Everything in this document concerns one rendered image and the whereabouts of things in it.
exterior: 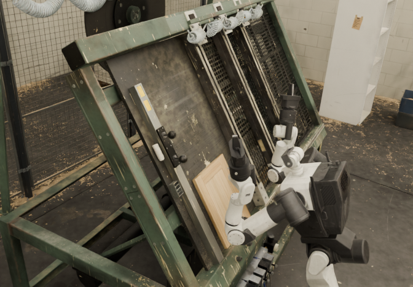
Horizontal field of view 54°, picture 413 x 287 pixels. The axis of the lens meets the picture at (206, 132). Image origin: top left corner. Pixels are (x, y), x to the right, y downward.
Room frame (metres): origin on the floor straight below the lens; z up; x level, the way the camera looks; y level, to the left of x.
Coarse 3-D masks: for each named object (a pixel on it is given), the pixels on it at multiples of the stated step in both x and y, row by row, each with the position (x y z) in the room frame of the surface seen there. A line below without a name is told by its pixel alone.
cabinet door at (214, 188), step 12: (216, 168) 1.89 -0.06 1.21; (192, 180) 1.72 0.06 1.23; (204, 180) 1.77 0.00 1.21; (216, 180) 1.84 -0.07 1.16; (228, 180) 1.91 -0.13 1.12; (204, 192) 1.72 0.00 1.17; (216, 192) 1.79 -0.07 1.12; (228, 192) 1.86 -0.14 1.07; (204, 204) 1.69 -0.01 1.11; (216, 204) 1.74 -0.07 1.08; (228, 204) 1.81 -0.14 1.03; (216, 216) 1.69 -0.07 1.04; (216, 228) 1.65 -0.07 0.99
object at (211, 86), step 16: (208, 32) 2.19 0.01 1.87; (192, 48) 2.22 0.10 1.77; (192, 64) 2.22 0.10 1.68; (208, 64) 2.23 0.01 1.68; (208, 80) 2.17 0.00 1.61; (208, 96) 2.17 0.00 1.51; (224, 112) 2.12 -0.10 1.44; (224, 128) 2.12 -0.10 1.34; (256, 176) 2.05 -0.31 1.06; (256, 192) 2.01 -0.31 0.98
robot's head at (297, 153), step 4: (296, 148) 1.71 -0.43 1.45; (300, 148) 1.72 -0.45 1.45; (292, 152) 1.68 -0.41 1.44; (296, 152) 1.68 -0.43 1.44; (300, 152) 1.69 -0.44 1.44; (292, 156) 1.64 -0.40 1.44; (296, 156) 1.66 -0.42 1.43; (300, 156) 1.67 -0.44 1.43; (296, 160) 1.64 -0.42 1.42; (300, 160) 1.67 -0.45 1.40; (296, 164) 1.63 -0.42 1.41; (300, 164) 1.67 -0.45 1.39; (292, 168) 1.65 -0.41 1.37; (296, 168) 1.64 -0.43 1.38; (300, 168) 1.65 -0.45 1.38
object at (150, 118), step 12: (132, 96) 1.73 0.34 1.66; (144, 96) 1.74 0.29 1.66; (144, 108) 1.70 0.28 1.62; (144, 120) 1.70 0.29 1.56; (156, 120) 1.71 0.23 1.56; (156, 132) 1.67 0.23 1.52; (168, 168) 1.64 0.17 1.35; (180, 168) 1.66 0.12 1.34; (180, 180) 1.62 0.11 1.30; (192, 192) 1.63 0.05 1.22; (192, 204) 1.59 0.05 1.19; (192, 216) 1.58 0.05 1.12; (204, 216) 1.60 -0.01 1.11; (204, 228) 1.56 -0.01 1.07; (204, 240) 1.55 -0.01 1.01; (216, 252) 1.53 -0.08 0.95
